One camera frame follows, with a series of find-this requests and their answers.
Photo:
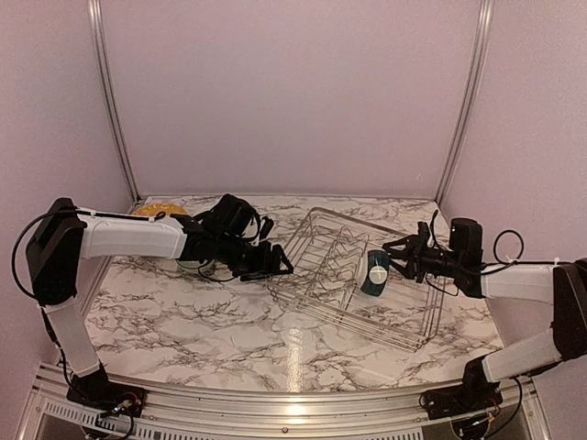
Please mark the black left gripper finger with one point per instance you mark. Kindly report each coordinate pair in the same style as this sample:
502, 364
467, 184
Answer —
257, 276
280, 264

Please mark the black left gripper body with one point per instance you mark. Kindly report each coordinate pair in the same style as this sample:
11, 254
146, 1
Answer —
245, 261

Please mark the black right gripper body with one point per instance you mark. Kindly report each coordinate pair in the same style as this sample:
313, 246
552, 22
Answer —
420, 258

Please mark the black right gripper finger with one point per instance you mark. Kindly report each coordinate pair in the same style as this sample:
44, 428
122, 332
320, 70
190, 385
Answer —
398, 247
403, 267

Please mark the dark teal mug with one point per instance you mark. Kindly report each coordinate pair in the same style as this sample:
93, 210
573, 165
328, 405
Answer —
373, 272

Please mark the pale green bowl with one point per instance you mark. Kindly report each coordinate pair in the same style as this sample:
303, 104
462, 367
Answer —
195, 266

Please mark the yellow polka dot plate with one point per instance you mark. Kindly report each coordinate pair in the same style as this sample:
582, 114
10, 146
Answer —
154, 209

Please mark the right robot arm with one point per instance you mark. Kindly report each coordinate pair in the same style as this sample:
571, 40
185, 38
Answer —
559, 284

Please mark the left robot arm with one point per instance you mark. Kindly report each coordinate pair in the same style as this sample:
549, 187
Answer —
231, 233

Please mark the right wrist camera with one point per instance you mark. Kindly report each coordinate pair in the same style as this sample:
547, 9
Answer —
427, 232

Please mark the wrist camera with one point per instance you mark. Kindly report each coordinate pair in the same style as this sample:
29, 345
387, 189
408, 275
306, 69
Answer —
266, 225
427, 232

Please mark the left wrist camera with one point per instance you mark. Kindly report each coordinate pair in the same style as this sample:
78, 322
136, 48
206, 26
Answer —
266, 225

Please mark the metal wire dish rack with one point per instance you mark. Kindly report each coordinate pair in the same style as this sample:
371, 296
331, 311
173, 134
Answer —
329, 253

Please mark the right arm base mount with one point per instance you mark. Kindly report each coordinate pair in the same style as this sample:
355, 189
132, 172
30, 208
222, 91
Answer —
458, 400

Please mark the right aluminium frame post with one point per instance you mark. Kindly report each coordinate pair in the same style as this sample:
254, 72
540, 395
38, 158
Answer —
472, 88

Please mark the aluminium frame post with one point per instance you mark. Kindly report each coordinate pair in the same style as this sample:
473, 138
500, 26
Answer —
96, 17
472, 88

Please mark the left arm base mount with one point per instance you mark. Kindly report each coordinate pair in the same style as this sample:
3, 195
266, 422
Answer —
128, 398

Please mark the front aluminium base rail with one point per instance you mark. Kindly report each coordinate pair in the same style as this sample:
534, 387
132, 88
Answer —
181, 412

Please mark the left aluminium frame post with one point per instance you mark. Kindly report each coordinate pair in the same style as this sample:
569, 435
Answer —
96, 17

